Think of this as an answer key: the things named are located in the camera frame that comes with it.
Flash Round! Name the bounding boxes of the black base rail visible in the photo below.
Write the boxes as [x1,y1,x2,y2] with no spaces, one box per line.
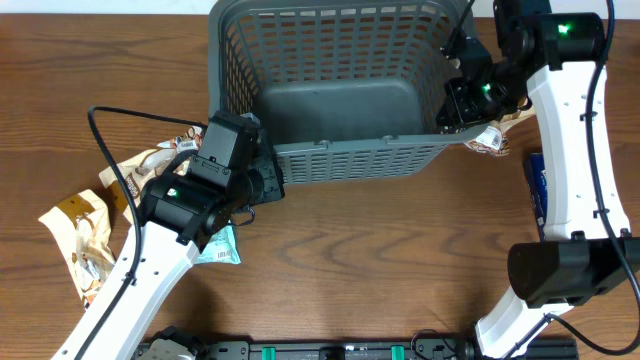
[132,333,581,360]

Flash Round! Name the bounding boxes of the blue Kleenex tissue pack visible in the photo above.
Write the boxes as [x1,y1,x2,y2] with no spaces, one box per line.
[524,153,548,241]

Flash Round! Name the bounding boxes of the grey plastic basket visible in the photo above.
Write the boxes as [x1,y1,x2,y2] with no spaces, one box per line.
[208,0,481,184]

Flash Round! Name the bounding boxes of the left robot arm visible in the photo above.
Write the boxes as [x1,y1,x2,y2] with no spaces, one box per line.
[54,111,284,359]

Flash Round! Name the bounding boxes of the teal snack packet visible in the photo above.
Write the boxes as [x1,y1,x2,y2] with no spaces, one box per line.
[196,225,242,265]

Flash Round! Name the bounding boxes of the beige snack bag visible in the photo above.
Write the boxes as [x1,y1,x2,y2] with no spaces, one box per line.
[464,98,536,157]
[38,190,116,309]
[99,127,204,223]

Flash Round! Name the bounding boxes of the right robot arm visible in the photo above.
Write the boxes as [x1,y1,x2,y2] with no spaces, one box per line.
[436,1,639,359]

